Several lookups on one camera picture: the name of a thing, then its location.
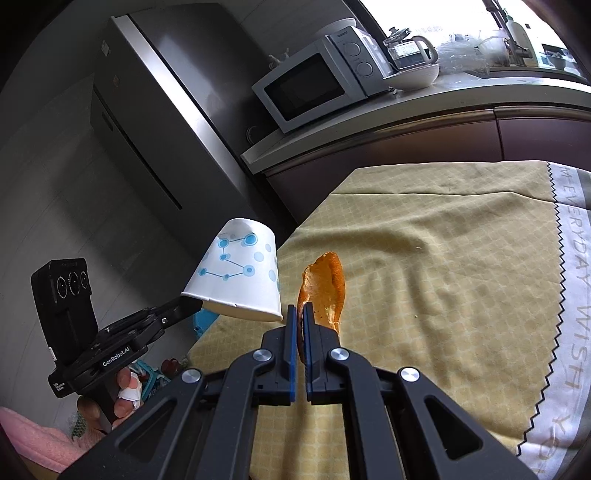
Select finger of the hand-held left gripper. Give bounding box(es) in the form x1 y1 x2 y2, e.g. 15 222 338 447
148 296 205 332

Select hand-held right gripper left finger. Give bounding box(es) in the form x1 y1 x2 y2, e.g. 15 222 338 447
55 305 298 480

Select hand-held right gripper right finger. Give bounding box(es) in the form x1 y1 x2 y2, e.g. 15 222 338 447
302 302 519 480

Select blue dotted paper cup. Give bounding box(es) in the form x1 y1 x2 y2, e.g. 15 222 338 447
181 218 284 323

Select orange peel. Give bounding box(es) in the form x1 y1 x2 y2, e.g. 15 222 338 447
297 251 346 366

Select person's left forearm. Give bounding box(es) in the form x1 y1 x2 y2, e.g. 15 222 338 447
0 405 100 475

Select person's left hand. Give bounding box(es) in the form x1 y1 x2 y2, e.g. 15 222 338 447
76 367 145 439

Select yellow checked tablecloth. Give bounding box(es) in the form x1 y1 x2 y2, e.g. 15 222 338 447
187 159 570 480

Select grey refrigerator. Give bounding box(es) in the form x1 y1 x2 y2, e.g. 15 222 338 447
90 4 301 243

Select white printed cloth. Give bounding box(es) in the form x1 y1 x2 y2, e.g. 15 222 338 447
516 161 591 480

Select large white bowl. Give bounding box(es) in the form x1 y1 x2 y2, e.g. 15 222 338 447
382 62 441 92

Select white microwave oven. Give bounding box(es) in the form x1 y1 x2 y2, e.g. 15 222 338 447
252 25 394 135

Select glass kettle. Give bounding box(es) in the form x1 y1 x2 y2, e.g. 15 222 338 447
382 26 440 73

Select clear plastic bags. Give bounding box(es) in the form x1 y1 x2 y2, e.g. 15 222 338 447
436 28 514 75

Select kitchen window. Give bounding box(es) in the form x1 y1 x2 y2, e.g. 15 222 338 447
359 0 557 52

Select metal faucet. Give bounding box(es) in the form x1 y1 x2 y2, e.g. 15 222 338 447
485 0 533 66

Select white soap bottle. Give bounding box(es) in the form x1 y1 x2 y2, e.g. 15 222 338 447
504 16 532 49

